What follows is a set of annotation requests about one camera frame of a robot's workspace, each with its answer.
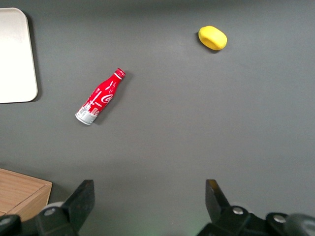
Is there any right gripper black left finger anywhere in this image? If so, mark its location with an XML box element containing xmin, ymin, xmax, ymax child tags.
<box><xmin>35</xmin><ymin>179</ymin><xmax>95</xmax><ymax>236</ymax></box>

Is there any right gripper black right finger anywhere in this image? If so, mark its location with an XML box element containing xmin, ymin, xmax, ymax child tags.
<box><xmin>198</xmin><ymin>179</ymin><xmax>252</xmax><ymax>236</ymax></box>

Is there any red coke bottle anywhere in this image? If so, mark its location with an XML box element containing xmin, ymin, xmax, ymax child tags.
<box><xmin>75</xmin><ymin>68</ymin><xmax>126</xmax><ymax>126</ymax></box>

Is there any beige plastic tray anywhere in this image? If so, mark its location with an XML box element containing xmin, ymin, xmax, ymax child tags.
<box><xmin>0</xmin><ymin>7</ymin><xmax>39</xmax><ymax>104</ymax></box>

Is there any wooden drawer cabinet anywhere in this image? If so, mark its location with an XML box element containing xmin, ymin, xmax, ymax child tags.
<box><xmin>0</xmin><ymin>168</ymin><xmax>53</xmax><ymax>222</ymax></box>

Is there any yellow lemon toy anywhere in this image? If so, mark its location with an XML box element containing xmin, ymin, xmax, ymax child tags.
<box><xmin>198</xmin><ymin>25</ymin><xmax>228</xmax><ymax>51</ymax></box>

